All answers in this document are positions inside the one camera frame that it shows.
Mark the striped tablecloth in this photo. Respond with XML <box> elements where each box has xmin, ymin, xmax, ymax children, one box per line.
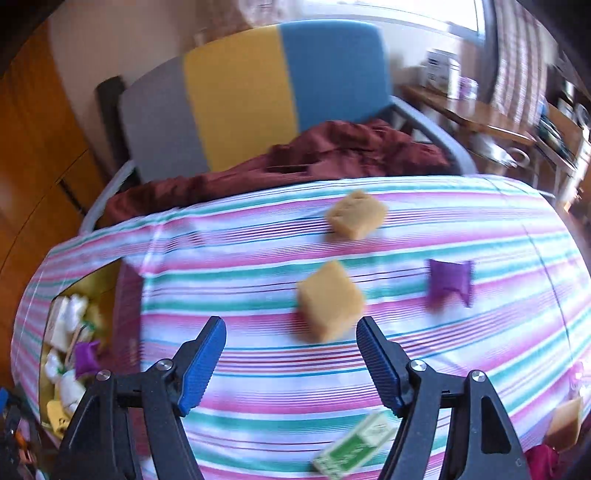
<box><xmin>10</xmin><ymin>174</ymin><xmax>591</xmax><ymax>480</ymax></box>

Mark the tan foam block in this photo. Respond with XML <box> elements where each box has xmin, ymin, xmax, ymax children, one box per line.
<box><xmin>295</xmin><ymin>261</ymin><xmax>366</xmax><ymax>344</ymax></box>
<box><xmin>545</xmin><ymin>396</ymin><xmax>584</xmax><ymax>451</ymax></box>
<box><xmin>325</xmin><ymin>190</ymin><xmax>387</xmax><ymax>241</ymax></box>

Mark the gold metal tin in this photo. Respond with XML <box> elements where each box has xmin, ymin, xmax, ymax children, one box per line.
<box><xmin>39</xmin><ymin>262</ymin><xmax>126</xmax><ymax>439</ymax></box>

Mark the green and white packet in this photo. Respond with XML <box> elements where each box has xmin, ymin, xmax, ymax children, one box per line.
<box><xmin>313</xmin><ymin>411</ymin><xmax>399</xmax><ymax>476</ymax></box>

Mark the grey yellow blue chair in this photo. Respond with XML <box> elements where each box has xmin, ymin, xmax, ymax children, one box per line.
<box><xmin>81</xmin><ymin>21</ymin><xmax>478</xmax><ymax>232</ymax></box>

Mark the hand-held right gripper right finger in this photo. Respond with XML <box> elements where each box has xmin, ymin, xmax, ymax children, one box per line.
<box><xmin>355</xmin><ymin>316</ymin><xmax>532</xmax><ymax>480</ymax></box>

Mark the purple cloth pouch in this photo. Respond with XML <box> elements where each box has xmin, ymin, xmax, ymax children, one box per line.
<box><xmin>74</xmin><ymin>340</ymin><xmax>100</xmax><ymax>377</ymax></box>
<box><xmin>425</xmin><ymin>258</ymin><xmax>476</xmax><ymax>309</ymax></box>

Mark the magenta cloth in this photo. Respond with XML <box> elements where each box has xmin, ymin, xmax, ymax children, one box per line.
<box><xmin>525</xmin><ymin>444</ymin><xmax>562</xmax><ymax>480</ymax></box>

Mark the patterned curtain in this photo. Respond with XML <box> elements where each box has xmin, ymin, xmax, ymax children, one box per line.
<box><xmin>490</xmin><ymin>0</ymin><xmax>557</xmax><ymax>121</ymax></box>

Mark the white printed box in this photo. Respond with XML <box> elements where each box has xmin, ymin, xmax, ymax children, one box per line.
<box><xmin>425</xmin><ymin>48</ymin><xmax>462</xmax><ymax>93</ymax></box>

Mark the wooden side table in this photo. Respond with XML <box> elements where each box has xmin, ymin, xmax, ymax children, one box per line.
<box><xmin>399</xmin><ymin>83</ymin><xmax>536</xmax><ymax>151</ymax></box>

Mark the maroon cloth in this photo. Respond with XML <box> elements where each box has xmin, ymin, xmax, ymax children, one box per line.
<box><xmin>104</xmin><ymin>119</ymin><xmax>455</xmax><ymax>227</ymax></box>

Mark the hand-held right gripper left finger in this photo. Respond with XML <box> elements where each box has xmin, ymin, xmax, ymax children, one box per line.
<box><xmin>53</xmin><ymin>316</ymin><xmax>228</xmax><ymax>480</ymax></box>

